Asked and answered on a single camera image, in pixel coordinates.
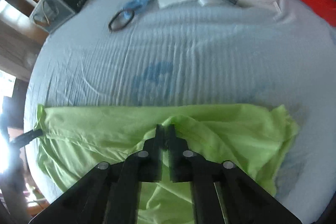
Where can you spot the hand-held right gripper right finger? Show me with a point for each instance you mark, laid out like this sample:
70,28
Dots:
174,150

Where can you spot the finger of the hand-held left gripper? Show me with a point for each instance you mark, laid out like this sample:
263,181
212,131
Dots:
27,138

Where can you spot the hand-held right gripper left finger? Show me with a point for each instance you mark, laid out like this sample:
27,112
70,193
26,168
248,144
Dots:
157,145

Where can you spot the lime green shirt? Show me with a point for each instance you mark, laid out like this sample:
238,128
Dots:
105,121

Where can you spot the brown wooden cabinet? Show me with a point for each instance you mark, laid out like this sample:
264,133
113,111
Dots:
15,50

